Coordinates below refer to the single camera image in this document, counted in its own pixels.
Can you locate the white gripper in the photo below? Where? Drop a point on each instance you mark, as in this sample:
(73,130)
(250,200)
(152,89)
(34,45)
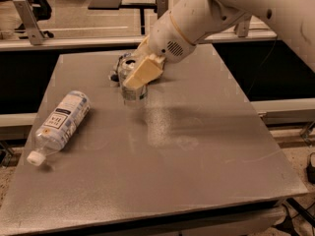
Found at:
(167,40)

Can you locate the silver 7up soda can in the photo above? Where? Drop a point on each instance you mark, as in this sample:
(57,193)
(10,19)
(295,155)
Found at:
(132,90)

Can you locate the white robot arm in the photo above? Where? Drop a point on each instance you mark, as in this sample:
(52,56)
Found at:
(292,20)

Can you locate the blue chip bag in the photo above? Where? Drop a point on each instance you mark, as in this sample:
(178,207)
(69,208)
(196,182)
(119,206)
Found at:
(113,74)

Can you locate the clear plastic water bottle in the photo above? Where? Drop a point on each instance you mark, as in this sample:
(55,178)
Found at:
(58,128)

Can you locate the middle metal rail bracket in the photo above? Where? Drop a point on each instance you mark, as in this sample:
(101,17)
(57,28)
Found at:
(162,7)

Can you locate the metal rail bracket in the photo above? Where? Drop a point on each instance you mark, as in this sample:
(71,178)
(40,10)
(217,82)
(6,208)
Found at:
(24,10)
(162,7)
(242,28)

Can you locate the right metal rail bracket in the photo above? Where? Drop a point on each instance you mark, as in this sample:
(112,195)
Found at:
(242,28)

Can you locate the left metal rail bracket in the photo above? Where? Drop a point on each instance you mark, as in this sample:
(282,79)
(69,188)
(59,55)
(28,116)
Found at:
(24,10)

